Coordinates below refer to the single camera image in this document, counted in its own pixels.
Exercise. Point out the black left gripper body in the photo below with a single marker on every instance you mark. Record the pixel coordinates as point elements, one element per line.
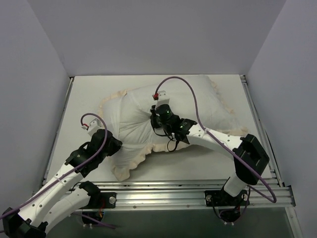
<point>114,144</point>

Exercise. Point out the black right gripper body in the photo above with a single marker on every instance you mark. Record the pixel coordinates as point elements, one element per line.
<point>153,119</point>

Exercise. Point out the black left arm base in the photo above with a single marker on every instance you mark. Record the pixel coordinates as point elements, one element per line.
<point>98,200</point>

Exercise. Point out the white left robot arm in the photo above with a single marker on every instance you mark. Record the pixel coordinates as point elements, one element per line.
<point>65,193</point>

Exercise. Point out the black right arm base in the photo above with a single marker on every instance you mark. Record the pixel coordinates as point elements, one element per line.
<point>227,208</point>

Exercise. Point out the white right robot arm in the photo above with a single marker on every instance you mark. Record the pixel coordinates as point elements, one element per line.
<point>246,152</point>

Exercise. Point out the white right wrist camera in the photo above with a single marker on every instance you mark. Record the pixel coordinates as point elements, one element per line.
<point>161,98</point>

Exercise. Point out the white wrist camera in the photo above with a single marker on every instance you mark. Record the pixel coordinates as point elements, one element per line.
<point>93,127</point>
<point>161,98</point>

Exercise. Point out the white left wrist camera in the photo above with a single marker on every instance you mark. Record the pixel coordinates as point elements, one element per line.
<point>93,127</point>

